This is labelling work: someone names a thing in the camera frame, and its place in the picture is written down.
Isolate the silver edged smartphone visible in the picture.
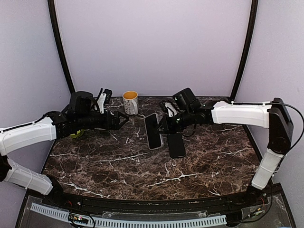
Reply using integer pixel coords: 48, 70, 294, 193
144, 113, 163, 142

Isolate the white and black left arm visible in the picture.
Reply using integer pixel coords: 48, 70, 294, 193
0, 89, 129, 207

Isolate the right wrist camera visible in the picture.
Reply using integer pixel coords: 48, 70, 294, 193
159, 100, 180, 117

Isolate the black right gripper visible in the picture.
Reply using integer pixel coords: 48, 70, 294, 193
154, 108, 194, 134

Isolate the right black frame post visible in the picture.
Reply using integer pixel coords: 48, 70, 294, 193
230, 0, 258, 100

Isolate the black frame post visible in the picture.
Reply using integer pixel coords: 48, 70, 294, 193
47, 0, 76, 94
230, 0, 258, 100

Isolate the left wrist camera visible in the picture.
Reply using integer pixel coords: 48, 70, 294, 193
96, 88, 113, 114

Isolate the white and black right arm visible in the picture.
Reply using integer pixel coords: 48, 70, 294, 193
152, 88, 294, 206

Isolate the white floral mug yellow inside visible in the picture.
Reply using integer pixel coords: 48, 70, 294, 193
123, 91, 139, 115

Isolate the black front rail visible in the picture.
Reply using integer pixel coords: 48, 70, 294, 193
43, 186, 270, 214

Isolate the green cup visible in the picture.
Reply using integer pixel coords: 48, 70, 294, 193
70, 130, 84, 139

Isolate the clear magsafe phone case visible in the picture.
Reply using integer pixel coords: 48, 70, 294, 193
148, 140, 164, 150

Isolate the white slotted cable duct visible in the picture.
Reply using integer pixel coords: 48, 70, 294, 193
30, 203, 227, 228

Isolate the black phone case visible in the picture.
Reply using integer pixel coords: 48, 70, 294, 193
167, 133, 186, 159

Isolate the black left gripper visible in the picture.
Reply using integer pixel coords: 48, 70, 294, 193
76, 110, 129, 130

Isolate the left black frame post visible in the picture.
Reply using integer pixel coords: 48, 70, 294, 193
47, 0, 76, 94

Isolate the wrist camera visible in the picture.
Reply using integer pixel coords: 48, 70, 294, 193
159, 100, 180, 117
96, 88, 113, 114

